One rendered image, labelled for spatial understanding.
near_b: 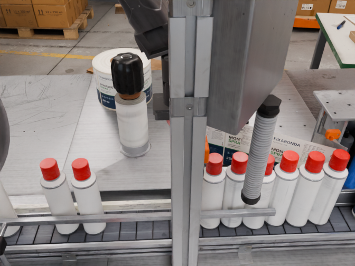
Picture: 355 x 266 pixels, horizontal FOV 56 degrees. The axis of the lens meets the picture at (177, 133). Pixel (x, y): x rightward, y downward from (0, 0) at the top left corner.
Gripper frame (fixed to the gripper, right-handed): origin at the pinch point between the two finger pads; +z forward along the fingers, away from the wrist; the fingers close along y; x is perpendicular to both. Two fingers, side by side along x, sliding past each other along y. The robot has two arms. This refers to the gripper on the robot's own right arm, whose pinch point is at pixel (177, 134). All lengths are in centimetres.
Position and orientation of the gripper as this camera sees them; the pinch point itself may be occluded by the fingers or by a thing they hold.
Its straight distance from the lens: 76.3
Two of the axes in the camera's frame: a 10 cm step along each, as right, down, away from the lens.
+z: 0.2, 7.8, 6.3
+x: 0.4, 6.2, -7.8
